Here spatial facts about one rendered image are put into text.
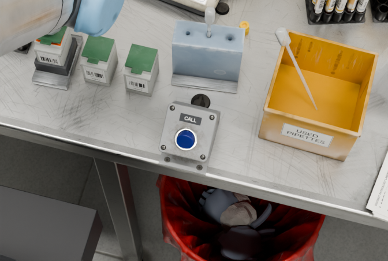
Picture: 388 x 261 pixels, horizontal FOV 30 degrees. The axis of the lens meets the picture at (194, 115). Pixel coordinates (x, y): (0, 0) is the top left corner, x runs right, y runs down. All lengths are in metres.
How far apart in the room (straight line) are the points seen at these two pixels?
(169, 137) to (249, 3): 0.29
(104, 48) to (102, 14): 0.38
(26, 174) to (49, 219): 1.06
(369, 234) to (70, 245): 1.18
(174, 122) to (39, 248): 0.24
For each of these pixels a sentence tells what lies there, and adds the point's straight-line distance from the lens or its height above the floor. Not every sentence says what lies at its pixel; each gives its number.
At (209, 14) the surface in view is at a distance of 0.97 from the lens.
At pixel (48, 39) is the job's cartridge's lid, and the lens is 1.05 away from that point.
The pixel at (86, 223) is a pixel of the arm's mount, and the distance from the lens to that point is 0.95.
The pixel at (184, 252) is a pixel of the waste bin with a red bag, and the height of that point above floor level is 0.44.
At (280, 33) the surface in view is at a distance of 1.01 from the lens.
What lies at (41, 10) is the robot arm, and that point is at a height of 1.35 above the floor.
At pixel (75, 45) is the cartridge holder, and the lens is 1.11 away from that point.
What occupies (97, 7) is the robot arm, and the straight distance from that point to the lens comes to 0.67.
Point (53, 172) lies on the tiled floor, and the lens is 2.01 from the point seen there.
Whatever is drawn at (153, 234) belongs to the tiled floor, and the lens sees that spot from 1.92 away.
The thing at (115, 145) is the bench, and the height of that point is 0.87.
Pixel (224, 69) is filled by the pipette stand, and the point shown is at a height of 0.92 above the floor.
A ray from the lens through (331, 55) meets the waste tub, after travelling 1.07.
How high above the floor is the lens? 1.85
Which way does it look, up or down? 65 degrees down
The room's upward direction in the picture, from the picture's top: 2 degrees clockwise
